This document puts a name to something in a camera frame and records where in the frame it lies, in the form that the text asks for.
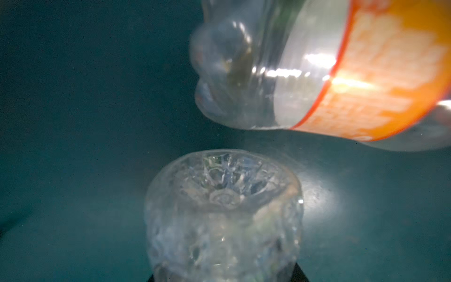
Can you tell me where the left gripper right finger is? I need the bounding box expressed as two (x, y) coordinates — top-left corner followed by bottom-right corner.
(291, 263), (310, 282)

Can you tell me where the Pocari Sweat bottle blue label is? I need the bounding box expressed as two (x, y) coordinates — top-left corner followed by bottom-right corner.
(144, 149), (304, 282)

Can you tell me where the orange label bottle orange cap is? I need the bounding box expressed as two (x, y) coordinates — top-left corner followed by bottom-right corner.
(190, 1), (451, 152)

